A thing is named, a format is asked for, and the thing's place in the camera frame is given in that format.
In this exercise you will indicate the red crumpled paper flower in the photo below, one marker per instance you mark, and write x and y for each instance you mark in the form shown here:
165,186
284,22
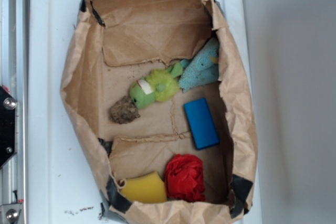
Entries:
184,178

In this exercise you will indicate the brown paper-lined cardboard box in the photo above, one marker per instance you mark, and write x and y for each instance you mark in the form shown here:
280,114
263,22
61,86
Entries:
117,42

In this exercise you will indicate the blue rectangular block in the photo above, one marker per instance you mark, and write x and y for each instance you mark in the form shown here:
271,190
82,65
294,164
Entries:
201,124

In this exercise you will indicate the green plush animal toy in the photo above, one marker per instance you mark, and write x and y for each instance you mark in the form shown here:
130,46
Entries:
159,86

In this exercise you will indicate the light blue terry cloth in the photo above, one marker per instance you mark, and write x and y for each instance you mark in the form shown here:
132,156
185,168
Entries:
202,69

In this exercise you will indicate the yellow sponge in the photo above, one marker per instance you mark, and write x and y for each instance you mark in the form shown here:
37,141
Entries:
149,189

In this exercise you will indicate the brown rough rock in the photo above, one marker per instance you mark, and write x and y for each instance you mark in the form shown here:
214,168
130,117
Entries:
124,111

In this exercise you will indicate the aluminium frame rail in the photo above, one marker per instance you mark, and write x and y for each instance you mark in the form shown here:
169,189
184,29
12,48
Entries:
14,71

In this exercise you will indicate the black metal bracket plate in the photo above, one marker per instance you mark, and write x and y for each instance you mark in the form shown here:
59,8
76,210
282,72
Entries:
8,126

